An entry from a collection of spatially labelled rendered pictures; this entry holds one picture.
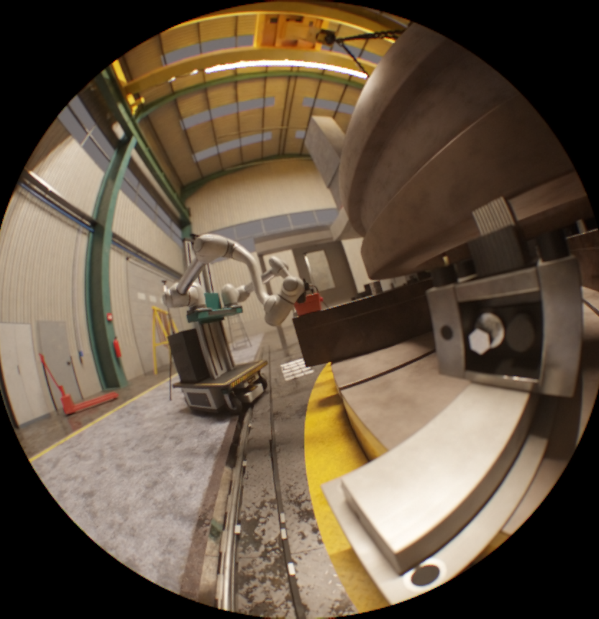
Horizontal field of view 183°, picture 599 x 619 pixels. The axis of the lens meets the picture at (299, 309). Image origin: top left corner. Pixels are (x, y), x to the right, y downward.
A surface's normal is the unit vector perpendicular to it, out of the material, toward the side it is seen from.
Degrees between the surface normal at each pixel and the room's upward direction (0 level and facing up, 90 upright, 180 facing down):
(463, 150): 90
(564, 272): 90
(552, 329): 90
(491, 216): 90
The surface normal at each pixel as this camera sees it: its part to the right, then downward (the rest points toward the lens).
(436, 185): -0.95, 0.26
